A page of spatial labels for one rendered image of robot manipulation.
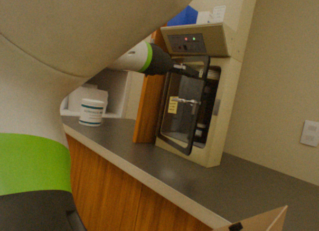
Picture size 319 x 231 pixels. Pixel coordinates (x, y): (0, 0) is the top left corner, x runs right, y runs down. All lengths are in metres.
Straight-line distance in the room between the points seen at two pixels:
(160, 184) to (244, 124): 0.76
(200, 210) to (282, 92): 0.84
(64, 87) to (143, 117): 0.96
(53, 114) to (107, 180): 0.86
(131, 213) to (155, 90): 0.59
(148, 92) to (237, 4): 0.55
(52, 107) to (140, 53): 0.45
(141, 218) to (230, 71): 0.67
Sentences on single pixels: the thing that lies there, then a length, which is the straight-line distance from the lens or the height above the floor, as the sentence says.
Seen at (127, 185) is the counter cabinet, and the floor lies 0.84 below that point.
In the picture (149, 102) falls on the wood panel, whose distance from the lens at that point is 1.12.
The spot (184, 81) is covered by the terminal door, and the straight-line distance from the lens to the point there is 0.96.
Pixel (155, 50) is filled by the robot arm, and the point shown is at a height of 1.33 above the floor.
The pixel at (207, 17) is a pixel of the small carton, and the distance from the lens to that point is 0.97.
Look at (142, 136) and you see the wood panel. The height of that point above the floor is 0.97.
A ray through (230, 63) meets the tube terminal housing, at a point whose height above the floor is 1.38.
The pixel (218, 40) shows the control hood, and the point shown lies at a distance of 0.91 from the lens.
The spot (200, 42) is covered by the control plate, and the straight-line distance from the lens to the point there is 0.96.
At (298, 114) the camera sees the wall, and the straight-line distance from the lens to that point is 1.27.
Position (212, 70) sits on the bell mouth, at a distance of 1.03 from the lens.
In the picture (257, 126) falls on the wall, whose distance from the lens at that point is 1.32.
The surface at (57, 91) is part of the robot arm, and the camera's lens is 0.17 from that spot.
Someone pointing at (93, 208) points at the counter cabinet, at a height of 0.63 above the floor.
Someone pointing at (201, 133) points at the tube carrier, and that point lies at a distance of 1.06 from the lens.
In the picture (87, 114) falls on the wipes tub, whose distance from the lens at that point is 1.34.
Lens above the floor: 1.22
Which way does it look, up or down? 5 degrees down
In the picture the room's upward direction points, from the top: 11 degrees clockwise
